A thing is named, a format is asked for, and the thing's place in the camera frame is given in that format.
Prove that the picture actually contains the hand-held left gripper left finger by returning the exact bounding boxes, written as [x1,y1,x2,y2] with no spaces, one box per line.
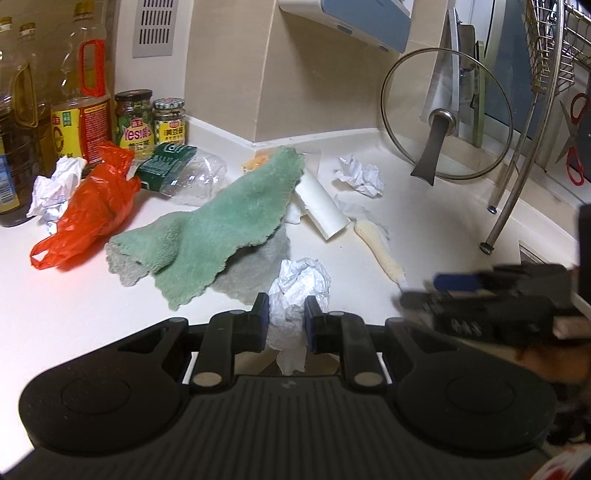
[117,293,270,391]

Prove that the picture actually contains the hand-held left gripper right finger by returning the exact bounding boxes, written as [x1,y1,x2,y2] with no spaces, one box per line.
[305,295,458,390]

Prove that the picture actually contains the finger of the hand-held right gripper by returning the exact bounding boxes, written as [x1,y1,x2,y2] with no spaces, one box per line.
[399,291,485,319]
[434,264,571,294]

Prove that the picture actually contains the white paper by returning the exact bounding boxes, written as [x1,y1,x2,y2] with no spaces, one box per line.
[267,257,333,376]
[334,155,385,199]
[26,156,88,224]

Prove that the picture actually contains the orange snack packet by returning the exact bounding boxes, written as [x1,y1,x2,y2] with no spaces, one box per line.
[241,144,322,178]

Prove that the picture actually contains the plastic bottle green label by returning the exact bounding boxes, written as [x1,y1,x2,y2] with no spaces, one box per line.
[135,143,228,206]

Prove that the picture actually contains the person's right hand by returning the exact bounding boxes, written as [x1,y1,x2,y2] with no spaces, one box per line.
[517,316,591,384]

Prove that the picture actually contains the steel dish rack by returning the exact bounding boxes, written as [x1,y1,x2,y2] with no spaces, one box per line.
[479,0,591,254]

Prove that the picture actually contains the grey cloth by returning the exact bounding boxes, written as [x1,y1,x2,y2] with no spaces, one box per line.
[104,226,293,306]

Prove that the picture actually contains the cream foam net sleeve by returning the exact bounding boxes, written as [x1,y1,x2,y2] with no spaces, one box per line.
[354,219,408,291]

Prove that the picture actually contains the green cloth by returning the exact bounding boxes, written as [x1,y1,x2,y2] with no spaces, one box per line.
[110,146,306,311]

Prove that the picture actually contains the white cardboard tube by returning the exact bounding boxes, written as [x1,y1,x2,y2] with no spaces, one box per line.
[294,174,352,242]

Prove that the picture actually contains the glass pot lid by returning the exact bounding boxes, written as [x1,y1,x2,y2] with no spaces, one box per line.
[380,47,514,186]

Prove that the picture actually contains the red and white clothing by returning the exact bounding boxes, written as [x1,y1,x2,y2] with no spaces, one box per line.
[538,445,591,480]

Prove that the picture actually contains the green cutting board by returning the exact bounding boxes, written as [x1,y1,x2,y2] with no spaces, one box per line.
[472,41,486,148]

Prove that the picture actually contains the red scissors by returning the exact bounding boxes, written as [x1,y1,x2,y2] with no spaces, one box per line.
[554,92,588,186]

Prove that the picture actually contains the steel cleaver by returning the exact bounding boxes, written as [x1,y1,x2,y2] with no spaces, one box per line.
[421,9,463,127]

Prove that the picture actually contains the orange plastic bag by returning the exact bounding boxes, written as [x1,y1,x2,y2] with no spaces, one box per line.
[30,142,142,270]

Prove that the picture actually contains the small jar yellow label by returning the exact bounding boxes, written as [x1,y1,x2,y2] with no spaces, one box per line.
[152,98,186,149]

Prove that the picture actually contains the large jar green label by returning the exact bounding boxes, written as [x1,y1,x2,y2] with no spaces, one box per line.
[113,90,154,160]

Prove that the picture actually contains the silver foil wrapper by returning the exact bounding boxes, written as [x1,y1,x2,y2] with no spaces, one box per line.
[42,208,63,236]

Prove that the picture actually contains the dark oil bottle blue label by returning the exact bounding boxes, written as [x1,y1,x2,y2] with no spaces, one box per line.
[0,17,44,228]

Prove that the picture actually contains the oil bottle orange handle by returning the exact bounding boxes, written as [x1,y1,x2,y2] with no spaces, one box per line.
[50,2,114,169]

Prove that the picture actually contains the white blue wall dispenser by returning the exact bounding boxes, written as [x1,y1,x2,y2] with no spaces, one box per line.
[278,0,413,54]

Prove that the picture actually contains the grey wall vent grille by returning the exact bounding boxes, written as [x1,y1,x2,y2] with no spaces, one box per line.
[132,0,174,59]

